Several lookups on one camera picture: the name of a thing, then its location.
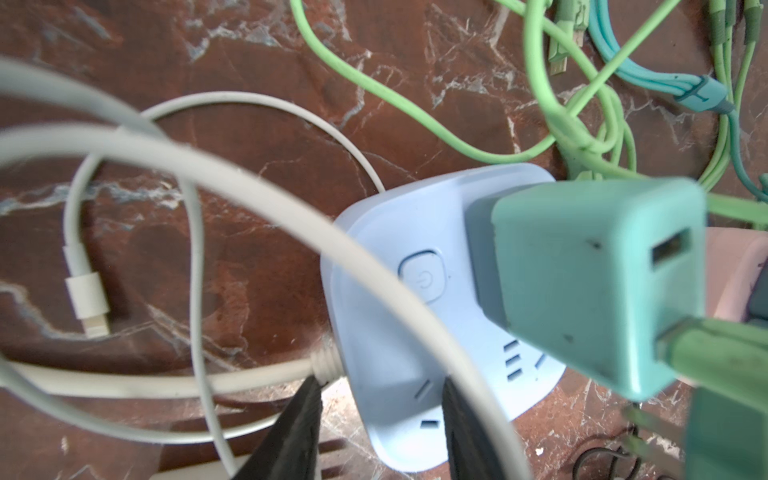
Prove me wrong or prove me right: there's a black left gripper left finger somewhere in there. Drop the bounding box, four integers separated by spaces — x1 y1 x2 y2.
234 376 323 480

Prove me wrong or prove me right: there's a light green charger plug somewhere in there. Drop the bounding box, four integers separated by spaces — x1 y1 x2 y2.
490 178 707 402

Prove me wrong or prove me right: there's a thin white usb cable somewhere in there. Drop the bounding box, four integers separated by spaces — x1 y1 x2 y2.
0 56 535 480

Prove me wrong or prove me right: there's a pink power strip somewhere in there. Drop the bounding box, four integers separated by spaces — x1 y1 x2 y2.
706 227 767 322

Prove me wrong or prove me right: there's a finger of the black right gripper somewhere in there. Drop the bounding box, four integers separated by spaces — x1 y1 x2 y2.
684 388 767 479

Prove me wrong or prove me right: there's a light green usb cable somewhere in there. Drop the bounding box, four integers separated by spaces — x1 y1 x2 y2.
289 0 768 223

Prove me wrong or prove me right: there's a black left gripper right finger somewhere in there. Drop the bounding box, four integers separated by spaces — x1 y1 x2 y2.
442 377 506 480

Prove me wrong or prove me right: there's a blue power strip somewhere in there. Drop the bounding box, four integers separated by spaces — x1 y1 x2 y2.
321 164 564 479

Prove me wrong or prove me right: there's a knotted teal usb cable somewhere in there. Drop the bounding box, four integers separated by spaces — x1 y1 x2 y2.
587 0 768 202

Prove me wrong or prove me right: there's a thick white power cord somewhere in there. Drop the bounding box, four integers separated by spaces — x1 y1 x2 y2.
0 344 346 400

